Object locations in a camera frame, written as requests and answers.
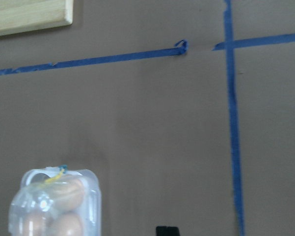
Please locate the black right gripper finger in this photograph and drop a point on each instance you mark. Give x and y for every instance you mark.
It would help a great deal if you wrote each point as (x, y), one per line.
(167, 231)

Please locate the brown egg from bowl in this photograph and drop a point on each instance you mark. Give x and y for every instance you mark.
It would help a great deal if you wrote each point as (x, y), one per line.
(68, 224)

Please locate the clear plastic egg box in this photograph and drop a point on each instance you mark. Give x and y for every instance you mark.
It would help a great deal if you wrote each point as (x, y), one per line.
(31, 211)

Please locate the brown egg in box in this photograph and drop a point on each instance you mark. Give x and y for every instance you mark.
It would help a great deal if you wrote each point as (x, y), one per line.
(67, 195)

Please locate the wooden cutting board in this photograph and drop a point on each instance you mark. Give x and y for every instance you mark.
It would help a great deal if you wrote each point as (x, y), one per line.
(18, 16)

